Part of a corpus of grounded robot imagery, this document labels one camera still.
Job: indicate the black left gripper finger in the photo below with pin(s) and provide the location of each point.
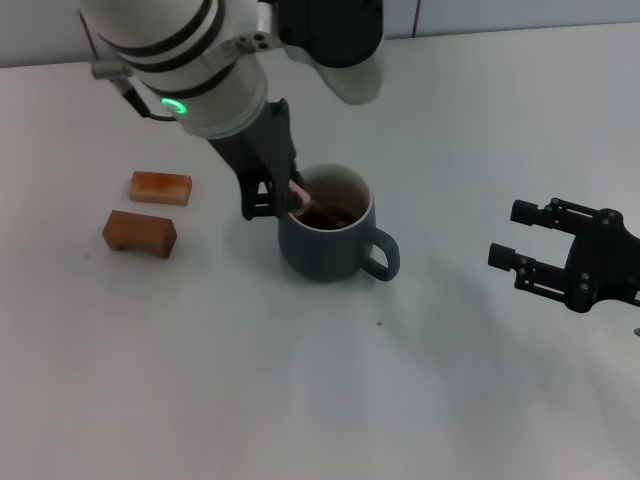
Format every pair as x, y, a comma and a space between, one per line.
285, 200
248, 207

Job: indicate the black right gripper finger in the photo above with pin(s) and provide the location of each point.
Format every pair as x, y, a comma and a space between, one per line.
502, 256
525, 210

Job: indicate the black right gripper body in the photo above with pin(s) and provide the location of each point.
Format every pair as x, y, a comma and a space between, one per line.
605, 260

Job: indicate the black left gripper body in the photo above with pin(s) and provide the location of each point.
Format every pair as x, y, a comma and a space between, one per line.
260, 145

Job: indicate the grey ceramic cup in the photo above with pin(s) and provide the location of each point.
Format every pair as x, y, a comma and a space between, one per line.
320, 255

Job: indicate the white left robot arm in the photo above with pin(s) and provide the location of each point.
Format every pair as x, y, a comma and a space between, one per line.
165, 30

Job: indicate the dark coffee liquid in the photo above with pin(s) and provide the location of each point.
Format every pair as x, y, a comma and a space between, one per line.
345, 216

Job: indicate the flat light wooden block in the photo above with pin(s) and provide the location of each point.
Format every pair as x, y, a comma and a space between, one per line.
160, 187

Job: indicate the arched dark wooden block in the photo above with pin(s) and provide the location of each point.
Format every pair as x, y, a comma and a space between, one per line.
140, 232

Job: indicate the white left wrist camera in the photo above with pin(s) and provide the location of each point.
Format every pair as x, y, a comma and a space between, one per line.
340, 35

